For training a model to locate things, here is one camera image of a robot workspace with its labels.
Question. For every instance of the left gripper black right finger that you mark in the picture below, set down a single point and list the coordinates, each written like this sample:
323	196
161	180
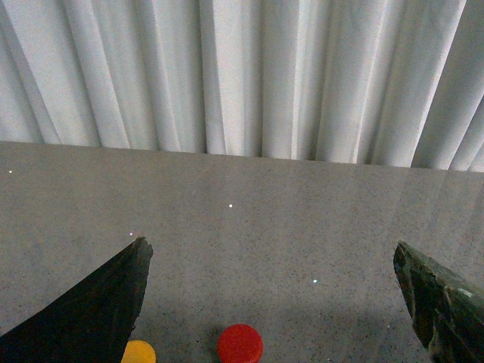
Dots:
446	310

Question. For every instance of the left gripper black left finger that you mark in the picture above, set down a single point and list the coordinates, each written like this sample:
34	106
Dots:
92	321

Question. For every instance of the yellow push button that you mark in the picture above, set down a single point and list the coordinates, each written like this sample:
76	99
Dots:
139	351

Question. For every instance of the red push button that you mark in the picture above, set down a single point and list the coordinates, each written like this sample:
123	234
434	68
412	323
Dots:
240	343

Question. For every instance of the white pleated curtain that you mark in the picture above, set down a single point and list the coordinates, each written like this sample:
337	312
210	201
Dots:
394	83

